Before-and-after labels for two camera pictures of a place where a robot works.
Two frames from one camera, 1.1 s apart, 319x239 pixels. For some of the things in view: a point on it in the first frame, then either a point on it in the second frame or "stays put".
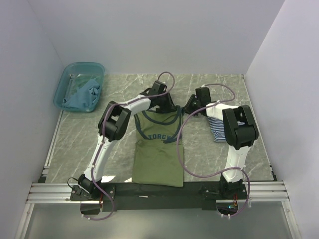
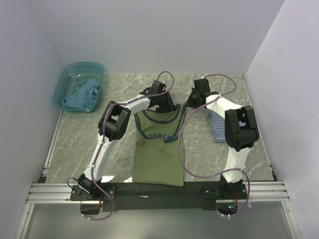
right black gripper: (187, 108) → (189, 102)
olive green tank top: (158, 150) stays put
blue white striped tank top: (218, 129) stays put
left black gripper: (170, 107) stays put
